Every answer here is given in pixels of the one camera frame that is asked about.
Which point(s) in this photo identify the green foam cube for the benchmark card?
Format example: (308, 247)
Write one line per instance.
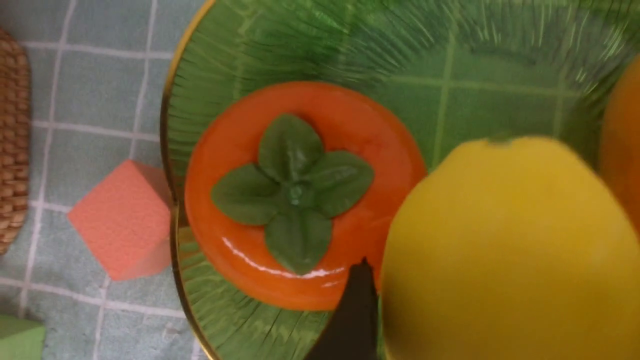
(21, 339)

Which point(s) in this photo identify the orange persimmon with green leaves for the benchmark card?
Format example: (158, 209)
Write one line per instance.
(295, 183)

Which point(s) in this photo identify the teal checkered tablecloth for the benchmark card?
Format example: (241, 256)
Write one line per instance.
(98, 71)

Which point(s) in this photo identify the yellow lemon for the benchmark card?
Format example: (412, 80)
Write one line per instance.
(511, 250)

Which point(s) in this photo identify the green glass leaf plate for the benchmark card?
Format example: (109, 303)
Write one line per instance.
(450, 70)

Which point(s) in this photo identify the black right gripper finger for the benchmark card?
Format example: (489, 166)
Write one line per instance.
(352, 330)

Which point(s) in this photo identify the orange yellow mango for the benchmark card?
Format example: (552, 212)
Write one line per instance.
(619, 146)

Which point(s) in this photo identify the woven rattan basket green lining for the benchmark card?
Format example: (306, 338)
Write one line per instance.
(15, 136)

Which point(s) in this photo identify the salmon pink foam cube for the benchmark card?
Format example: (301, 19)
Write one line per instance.
(125, 221)

